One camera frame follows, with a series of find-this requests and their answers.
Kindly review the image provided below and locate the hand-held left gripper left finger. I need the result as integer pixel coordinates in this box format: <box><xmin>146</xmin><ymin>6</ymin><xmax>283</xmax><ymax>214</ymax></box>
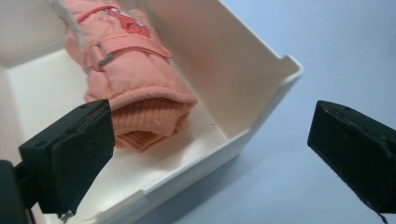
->
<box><xmin>18</xmin><ymin>98</ymin><xmax>117</xmax><ymax>224</ymax></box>

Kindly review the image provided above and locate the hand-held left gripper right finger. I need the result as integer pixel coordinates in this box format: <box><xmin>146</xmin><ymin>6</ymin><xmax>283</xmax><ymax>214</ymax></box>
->
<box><xmin>306</xmin><ymin>100</ymin><xmax>396</xmax><ymax>224</ymax></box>

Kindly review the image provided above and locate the pink glove with red print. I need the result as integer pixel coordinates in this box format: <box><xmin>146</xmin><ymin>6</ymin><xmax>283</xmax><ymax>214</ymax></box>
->
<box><xmin>61</xmin><ymin>0</ymin><xmax>199</xmax><ymax>139</ymax></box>

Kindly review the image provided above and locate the white box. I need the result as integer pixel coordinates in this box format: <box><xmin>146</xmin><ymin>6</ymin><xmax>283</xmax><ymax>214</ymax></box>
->
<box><xmin>0</xmin><ymin>0</ymin><xmax>304</xmax><ymax>224</ymax></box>

